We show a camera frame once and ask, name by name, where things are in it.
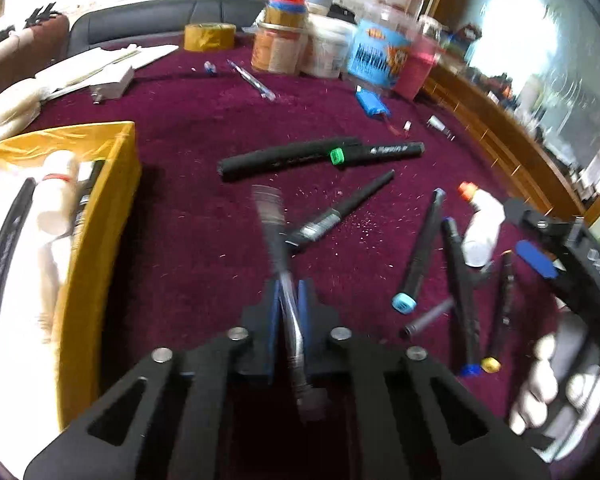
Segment white knife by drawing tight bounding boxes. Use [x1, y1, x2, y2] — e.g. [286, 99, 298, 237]
[34, 43, 181, 102]

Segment yellow storage box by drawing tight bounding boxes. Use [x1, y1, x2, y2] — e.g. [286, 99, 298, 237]
[0, 120, 143, 436]

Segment jar with red blue lid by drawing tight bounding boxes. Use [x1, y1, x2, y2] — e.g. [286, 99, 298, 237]
[265, 0, 309, 29]

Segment white cloth bundle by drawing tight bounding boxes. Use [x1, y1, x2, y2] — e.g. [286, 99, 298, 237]
[0, 79, 47, 147]

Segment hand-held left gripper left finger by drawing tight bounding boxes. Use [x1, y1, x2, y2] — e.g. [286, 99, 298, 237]
[24, 279, 283, 480]

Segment white bottle red band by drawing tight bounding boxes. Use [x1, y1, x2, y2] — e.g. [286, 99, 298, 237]
[34, 151, 82, 237]

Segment maroon tablecloth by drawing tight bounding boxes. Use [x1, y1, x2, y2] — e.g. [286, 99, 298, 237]
[24, 35, 600, 480]

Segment black pen silver band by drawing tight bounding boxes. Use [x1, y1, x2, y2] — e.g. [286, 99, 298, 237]
[284, 169, 397, 250]

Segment blue label plastic jar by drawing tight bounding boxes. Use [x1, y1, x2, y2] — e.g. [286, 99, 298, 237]
[346, 2, 422, 93]

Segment blue battery pack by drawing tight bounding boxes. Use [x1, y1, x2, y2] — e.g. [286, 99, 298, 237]
[355, 90, 393, 119]

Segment white charger plug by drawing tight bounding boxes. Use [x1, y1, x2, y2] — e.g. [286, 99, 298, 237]
[90, 65, 136, 107]

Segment yellow tape roll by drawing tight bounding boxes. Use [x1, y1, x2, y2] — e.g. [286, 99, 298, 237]
[183, 22, 238, 53]

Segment black marker green cap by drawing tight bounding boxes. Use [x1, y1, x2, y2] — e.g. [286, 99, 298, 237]
[329, 141, 426, 166]

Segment wooden counter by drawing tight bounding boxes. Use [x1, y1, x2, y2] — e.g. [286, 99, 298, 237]
[414, 0, 600, 241]

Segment thick black marker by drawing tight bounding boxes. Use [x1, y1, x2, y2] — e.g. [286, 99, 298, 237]
[218, 136, 363, 182]

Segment black bag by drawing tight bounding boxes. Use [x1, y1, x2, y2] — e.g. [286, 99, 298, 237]
[326, 3, 357, 24]

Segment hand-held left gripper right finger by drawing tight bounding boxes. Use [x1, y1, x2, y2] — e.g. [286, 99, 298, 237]
[298, 279, 552, 480]

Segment black flat strip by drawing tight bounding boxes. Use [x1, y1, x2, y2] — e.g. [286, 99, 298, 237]
[0, 176, 39, 347]

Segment black marker dark blue cap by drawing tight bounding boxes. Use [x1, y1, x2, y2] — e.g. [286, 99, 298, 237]
[441, 217, 482, 378]

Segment white glue bottle orange cap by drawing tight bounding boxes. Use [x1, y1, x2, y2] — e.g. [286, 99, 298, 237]
[457, 182, 506, 268]

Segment black decorative figure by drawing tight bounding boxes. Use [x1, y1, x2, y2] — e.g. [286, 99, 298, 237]
[24, 3, 62, 27]

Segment dark sofa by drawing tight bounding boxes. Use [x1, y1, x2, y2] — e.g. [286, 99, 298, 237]
[68, 0, 262, 59]

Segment black marker yellow cap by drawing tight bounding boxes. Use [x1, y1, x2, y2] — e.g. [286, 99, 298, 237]
[481, 250, 517, 374]

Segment clear jar orange contents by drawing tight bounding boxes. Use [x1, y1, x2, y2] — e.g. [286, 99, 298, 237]
[250, 21, 309, 76]

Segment white plastic tub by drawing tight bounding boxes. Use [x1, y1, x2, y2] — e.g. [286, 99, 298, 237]
[299, 13, 357, 80]

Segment person's right hand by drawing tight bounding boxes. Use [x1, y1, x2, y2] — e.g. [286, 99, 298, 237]
[507, 319, 600, 462]

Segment black marker light blue cap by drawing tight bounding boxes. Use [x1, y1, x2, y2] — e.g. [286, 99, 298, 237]
[391, 188, 447, 315]

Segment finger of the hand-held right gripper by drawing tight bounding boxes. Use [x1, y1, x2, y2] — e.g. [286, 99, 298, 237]
[504, 199, 581, 244]
[514, 240, 569, 292]

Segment clear blue ballpoint pen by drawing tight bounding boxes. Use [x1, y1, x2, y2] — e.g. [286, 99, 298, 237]
[226, 59, 277, 102]

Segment short grey marker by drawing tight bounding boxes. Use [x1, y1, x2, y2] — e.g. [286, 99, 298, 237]
[401, 299, 457, 339]

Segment brown rolled cushion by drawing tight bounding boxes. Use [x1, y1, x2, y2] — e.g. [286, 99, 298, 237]
[0, 12, 71, 87]

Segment pink bottle knitted sleeve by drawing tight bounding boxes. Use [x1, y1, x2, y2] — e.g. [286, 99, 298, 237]
[391, 14, 444, 102]

